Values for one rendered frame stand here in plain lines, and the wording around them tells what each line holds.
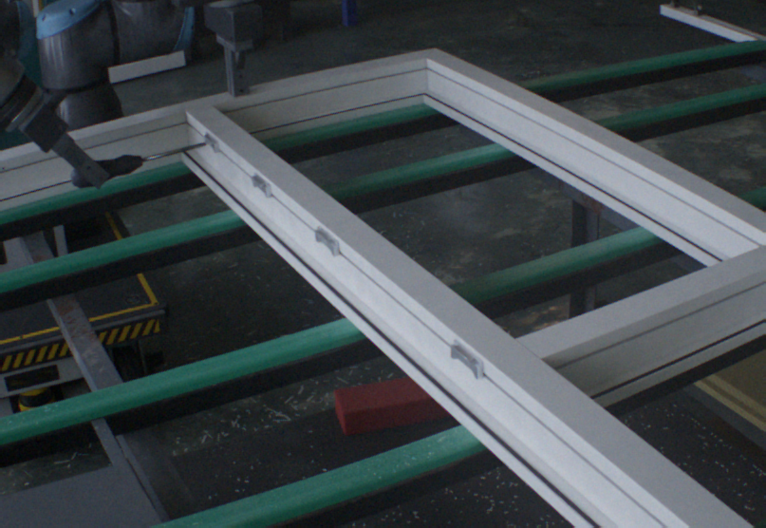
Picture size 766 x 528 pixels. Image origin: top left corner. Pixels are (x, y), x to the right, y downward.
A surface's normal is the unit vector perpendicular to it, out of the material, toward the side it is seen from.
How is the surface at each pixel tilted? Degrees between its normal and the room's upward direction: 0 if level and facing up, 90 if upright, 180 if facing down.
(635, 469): 0
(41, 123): 82
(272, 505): 0
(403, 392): 0
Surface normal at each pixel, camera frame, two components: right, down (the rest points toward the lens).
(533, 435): -0.88, 0.26
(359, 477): -0.06, -0.89
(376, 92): 0.46, 0.38
